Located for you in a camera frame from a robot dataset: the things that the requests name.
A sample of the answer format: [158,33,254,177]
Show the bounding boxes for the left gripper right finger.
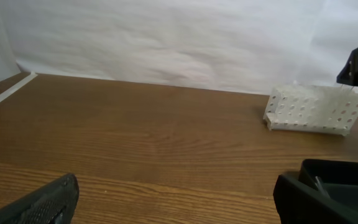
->
[273,174,358,224]

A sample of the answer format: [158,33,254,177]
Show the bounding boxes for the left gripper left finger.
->
[0,173,80,224]

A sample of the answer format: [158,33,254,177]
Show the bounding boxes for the clear test tube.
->
[314,175,331,199]
[340,83,355,94]

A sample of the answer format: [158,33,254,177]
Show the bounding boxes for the black tray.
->
[298,158,358,218]

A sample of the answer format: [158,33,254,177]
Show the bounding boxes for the white test tube rack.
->
[262,83,358,137]

